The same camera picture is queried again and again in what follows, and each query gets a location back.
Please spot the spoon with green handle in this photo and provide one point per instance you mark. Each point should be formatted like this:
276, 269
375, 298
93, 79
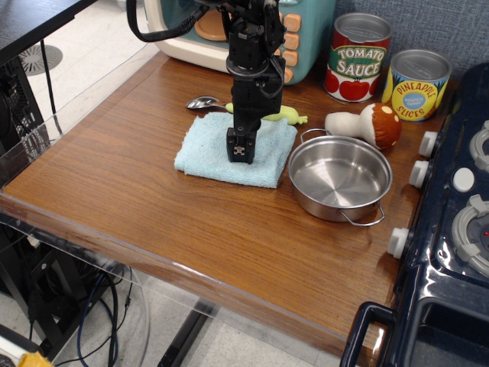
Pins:
287, 113

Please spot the dark blue toy stove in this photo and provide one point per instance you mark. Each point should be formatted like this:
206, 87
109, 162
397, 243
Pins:
440, 313

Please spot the stainless steel pot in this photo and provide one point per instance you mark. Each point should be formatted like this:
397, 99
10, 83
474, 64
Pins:
339, 178

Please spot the pineapple slices can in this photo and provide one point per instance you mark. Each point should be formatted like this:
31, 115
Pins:
416, 83

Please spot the tomato sauce can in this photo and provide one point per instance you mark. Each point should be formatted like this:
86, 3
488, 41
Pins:
358, 49

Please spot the teal toy microwave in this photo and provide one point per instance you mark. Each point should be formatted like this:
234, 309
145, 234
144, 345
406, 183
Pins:
308, 25

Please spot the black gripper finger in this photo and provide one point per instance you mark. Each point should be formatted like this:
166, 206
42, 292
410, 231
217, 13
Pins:
246, 147
231, 144

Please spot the black table leg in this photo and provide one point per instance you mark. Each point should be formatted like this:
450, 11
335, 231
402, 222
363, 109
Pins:
183, 340

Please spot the light blue cloth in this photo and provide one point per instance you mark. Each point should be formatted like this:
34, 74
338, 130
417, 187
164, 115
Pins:
204, 152

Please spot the black side desk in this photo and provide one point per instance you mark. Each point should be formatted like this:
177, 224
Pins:
24, 23

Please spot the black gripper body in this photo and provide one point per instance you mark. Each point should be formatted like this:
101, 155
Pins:
256, 93

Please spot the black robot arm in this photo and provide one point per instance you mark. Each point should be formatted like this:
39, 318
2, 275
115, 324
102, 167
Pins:
254, 33

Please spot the black computer tower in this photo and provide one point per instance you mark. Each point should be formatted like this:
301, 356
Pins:
20, 114

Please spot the plush brown mushroom toy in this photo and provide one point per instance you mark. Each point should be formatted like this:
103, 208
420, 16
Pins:
377, 124

